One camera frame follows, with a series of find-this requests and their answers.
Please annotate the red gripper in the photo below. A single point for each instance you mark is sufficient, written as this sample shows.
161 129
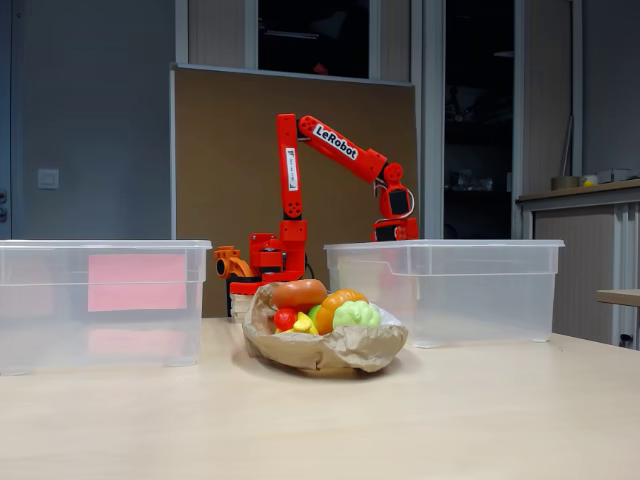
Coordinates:
395 232

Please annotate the light green toy grapes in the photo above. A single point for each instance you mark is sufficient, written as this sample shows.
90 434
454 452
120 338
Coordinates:
357 315

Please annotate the orange toy croissant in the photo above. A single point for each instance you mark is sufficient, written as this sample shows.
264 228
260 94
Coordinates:
332 307

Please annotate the brown toy donut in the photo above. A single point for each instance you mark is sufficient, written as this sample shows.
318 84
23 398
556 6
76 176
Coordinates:
300 295

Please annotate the red toy chili pepper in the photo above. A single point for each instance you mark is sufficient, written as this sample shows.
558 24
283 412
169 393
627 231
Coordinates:
285 319

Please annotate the red robot arm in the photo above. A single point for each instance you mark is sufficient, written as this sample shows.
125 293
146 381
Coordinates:
292 235

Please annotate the clear plastic bin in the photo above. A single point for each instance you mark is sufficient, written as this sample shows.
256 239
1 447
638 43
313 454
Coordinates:
490 300
50 325

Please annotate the pink paper label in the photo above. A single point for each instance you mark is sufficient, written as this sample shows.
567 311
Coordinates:
135 282

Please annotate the clear plastic film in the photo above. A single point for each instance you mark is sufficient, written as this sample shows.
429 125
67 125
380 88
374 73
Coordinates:
389 316

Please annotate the green toy apple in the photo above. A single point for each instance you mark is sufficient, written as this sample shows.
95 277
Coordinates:
314 314

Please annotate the yellow toy banana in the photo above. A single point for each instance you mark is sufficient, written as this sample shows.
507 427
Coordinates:
303 324

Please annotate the brown paper bag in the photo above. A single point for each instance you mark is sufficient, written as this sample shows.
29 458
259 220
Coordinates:
310 350

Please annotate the grey roller shutter cabinet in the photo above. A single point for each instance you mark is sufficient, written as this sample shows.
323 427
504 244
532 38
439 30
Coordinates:
575 250

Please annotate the orange printed part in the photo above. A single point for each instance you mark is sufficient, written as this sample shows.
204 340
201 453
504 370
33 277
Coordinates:
227 262

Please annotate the brown pinboard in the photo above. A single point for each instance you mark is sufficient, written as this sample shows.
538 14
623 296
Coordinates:
225 150

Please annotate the small side table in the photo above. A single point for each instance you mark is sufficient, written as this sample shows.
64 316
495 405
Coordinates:
620 297

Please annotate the wooden base plate stack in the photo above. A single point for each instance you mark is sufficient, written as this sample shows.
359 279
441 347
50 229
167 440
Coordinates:
240 305

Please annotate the white light switch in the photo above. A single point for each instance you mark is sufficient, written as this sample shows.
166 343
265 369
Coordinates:
48 178

